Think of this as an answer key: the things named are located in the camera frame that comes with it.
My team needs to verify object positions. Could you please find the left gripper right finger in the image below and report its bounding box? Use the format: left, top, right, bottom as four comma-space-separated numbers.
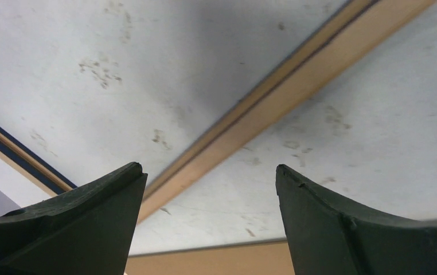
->
275, 164, 437, 274

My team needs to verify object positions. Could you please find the clear acrylic glass sheet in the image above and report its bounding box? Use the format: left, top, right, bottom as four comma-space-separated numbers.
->
0, 1, 342, 185

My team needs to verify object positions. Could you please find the blue wooden picture frame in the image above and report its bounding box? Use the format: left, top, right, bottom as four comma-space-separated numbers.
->
0, 0, 437, 225

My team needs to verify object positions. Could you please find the brown cardboard backing board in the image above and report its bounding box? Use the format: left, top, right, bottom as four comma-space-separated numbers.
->
126, 241, 295, 274

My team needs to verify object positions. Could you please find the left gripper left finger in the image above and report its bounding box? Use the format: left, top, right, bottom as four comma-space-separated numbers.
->
0, 162, 147, 274

